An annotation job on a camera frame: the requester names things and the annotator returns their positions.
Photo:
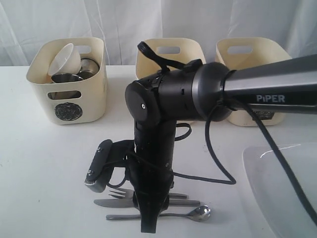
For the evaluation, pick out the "cream bin with triangle mark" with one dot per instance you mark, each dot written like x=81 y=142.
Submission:
x=183 y=50

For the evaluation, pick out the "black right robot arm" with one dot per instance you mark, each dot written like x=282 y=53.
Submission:
x=208 y=92

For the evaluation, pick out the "large steel cup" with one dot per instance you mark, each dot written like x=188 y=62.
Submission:
x=65 y=78

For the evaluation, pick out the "white plastic bowl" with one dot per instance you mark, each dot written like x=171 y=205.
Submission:
x=67 y=60

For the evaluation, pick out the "cream bin with square mark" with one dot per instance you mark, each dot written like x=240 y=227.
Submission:
x=241 y=53

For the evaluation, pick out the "steel spoon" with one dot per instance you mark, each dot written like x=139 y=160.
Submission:
x=199 y=214

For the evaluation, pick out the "white rectangular plate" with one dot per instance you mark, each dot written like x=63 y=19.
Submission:
x=273 y=191

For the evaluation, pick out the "white backdrop curtain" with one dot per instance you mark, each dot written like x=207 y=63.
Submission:
x=26 y=25

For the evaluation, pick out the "steel fork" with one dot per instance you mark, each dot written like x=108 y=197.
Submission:
x=121 y=193

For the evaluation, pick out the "cream bin with circle mark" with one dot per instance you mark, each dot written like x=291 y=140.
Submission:
x=70 y=102

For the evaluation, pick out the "steel knife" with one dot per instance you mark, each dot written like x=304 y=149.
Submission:
x=128 y=203

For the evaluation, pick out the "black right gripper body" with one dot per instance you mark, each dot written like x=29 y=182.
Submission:
x=151 y=164

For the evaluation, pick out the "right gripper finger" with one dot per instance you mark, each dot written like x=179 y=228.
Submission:
x=149 y=211

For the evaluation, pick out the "small steel cup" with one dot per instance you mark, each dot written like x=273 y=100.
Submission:
x=89 y=68

